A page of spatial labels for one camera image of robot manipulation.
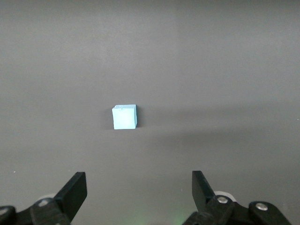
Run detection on light blue foam block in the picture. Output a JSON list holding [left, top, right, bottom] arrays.
[[112, 104, 138, 130]]

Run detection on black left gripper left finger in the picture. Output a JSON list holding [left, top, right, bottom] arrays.
[[0, 171, 88, 225]]

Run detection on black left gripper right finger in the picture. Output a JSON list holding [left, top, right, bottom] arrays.
[[185, 170, 293, 225]]

